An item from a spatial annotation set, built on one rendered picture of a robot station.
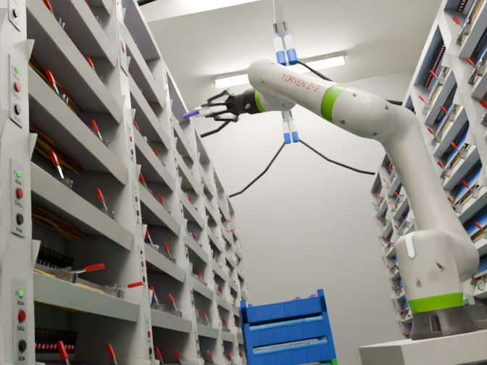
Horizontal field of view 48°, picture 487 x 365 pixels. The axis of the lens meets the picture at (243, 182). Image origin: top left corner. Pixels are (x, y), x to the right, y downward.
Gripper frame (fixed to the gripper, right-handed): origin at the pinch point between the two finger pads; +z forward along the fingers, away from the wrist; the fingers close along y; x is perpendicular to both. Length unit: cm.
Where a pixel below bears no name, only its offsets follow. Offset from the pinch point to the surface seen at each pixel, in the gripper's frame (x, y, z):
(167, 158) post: 5.4, 18.7, 31.6
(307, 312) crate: -28, 71, -33
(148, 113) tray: -10.7, -6.1, 16.3
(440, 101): 109, 48, -59
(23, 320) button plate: -125, -7, -51
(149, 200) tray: -42.1, 15.1, 1.8
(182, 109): 70, 16, 67
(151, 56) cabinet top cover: 33, -21, 42
